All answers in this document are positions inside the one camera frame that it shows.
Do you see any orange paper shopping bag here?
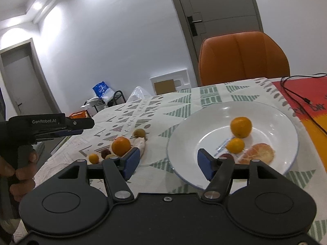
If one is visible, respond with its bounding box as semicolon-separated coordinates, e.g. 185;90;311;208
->
69;110;90;119

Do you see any small peeled pomelo piece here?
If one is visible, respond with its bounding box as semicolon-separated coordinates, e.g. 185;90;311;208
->
238;143;275;165

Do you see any white ceramic plate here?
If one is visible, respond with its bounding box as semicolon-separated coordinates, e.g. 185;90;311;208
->
166;101;299;190

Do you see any blue and white plastic bag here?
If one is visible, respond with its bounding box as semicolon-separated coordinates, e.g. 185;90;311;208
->
93;81;115;103

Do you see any white foam packaging frame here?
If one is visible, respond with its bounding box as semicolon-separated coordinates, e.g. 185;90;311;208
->
150;69;191;95

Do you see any green-yellow fruit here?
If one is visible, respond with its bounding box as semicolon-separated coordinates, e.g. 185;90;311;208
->
133;128;146;138
105;154;116;159

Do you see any black cable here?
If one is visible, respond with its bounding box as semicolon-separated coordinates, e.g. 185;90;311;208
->
280;73;327;136

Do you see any large peeled pomelo piece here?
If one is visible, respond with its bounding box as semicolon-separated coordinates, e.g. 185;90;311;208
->
132;137;147;158

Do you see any patterned white tablecloth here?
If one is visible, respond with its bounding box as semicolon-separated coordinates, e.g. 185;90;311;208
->
34;78;326;244

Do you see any translucent plastic bag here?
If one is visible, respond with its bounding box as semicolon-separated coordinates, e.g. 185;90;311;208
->
127;86;151;102

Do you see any black metal shoe rack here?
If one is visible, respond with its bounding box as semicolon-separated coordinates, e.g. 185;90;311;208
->
81;90;126;113

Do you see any large orange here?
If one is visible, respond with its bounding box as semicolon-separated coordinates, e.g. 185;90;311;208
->
230;117;252;139
111;136;131;157

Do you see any large back orange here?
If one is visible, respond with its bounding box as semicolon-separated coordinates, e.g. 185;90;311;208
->
111;136;131;157

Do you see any small yellow tangerine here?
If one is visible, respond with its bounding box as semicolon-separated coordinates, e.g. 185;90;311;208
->
226;138;245;154
88;154;100;164

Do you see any black door lock handle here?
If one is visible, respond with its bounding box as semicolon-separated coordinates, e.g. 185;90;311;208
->
187;16;202;37

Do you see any orange leather chair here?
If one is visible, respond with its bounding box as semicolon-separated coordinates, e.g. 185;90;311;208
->
198;31;290;86

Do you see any person's left hand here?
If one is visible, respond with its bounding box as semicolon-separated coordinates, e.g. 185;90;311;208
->
0;150;39;202

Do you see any large front orange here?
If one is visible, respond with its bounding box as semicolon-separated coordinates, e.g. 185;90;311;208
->
230;117;252;139

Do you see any red and orange mat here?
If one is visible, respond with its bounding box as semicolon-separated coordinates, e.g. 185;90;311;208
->
271;74;326;166

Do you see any dark red passion fruit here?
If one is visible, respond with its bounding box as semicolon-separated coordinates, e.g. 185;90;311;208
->
100;149;111;159

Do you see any grey door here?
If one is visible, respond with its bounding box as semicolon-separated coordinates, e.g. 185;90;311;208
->
172;0;263;84
1;38;60;118

